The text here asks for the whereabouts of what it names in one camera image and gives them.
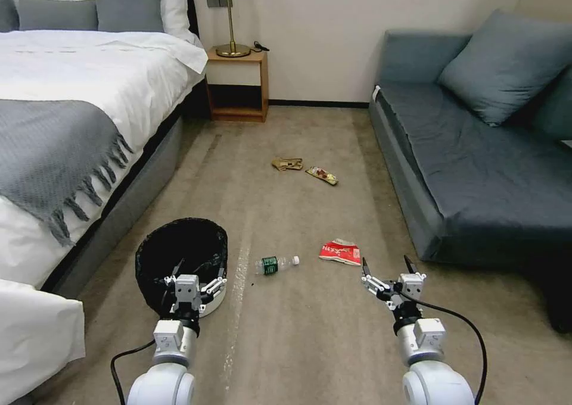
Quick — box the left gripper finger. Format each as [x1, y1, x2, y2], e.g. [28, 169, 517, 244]
[198, 254, 228, 298]
[163, 258, 185, 287]

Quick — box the clear bottle with green label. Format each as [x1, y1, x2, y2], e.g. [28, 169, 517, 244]
[254, 254, 301, 277]

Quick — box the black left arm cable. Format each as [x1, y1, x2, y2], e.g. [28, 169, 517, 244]
[110, 339, 157, 405]

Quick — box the wooden nightstand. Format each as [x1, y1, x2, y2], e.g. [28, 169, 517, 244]
[205, 46, 270, 123]

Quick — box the crumpled brown paper bag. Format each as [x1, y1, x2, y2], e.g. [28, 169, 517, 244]
[271, 156, 305, 173]

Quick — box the grey fringed throw blanket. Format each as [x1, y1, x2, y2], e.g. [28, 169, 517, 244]
[0, 98, 136, 248]

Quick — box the large grey square pillow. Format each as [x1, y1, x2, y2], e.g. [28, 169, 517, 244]
[91, 0, 166, 34]

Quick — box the white duvet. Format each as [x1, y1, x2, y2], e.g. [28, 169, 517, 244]
[0, 29, 210, 289]

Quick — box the small grey rectangular pillow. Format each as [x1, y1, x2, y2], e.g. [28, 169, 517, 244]
[17, 0, 99, 32]

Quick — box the red and yellow snack wrapper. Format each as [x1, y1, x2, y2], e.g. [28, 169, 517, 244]
[305, 165, 340, 186]

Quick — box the white cloth-covered furniture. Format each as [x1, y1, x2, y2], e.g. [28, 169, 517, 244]
[0, 278, 86, 405]

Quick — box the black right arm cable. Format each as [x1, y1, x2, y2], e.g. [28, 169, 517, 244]
[401, 294, 489, 405]

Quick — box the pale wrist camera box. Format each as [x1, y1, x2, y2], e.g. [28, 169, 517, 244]
[175, 274, 200, 306]
[398, 272, 426, 302]

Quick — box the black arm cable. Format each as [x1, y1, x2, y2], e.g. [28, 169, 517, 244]
[401, 294, 489, 405]
[110, 339, 157, 405]

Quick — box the bed with grey base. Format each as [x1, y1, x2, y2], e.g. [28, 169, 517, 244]
[0, 0, 211, 301]

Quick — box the white bin with black bag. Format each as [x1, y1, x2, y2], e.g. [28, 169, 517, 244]
[134, 217, 230, 319]

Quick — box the blue-grey sofa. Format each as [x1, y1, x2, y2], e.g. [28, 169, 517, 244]
[368, 29, 572, 334]

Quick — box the red and white snack wrapper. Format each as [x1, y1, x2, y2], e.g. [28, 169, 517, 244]
[318, 238, 362, 268]

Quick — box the brass table lamp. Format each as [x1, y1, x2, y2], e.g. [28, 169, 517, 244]
[199, 0, 256, 59]

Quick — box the large blue-grey cushion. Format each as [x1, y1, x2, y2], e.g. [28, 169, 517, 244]
[436, 8, 572, 128]

